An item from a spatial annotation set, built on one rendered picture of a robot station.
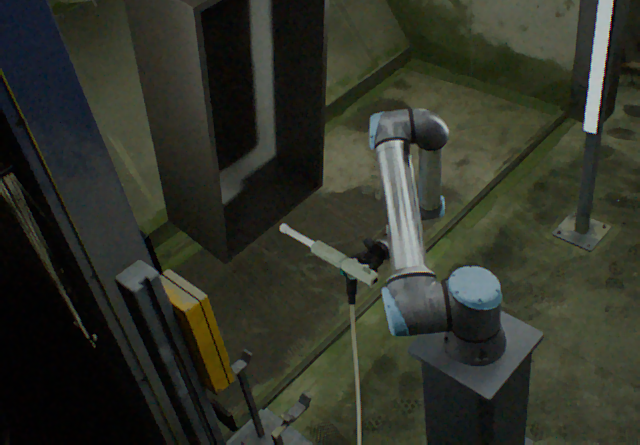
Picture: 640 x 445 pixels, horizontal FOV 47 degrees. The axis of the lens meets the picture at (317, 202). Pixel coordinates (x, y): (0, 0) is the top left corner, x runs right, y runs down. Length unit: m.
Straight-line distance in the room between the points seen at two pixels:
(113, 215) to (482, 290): 1.04
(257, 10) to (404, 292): 1.33
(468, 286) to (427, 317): 0.15
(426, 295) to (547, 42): 2.36
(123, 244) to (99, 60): 2.02
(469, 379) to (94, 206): 1.20
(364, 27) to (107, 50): 1.63
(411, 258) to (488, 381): 0.43
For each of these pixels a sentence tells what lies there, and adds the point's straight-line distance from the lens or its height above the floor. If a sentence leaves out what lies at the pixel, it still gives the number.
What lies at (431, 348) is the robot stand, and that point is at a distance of 2.37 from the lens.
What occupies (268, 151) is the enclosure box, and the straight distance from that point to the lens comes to 3.43.
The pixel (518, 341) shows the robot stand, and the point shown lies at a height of 0.64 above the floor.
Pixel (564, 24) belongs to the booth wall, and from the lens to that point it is 4.16.
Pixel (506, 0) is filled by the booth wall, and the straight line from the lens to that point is 4.28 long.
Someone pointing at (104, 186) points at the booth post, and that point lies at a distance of 1.81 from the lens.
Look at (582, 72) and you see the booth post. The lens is 4.23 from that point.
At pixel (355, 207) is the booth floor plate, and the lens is 3.77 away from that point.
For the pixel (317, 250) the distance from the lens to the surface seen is 2.83.
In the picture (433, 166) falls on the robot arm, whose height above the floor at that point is 0.90.
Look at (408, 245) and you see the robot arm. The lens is 2.23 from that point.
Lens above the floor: 2.51
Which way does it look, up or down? 40 degrees down
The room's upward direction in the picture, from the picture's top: 10 degrees counter-clockwise
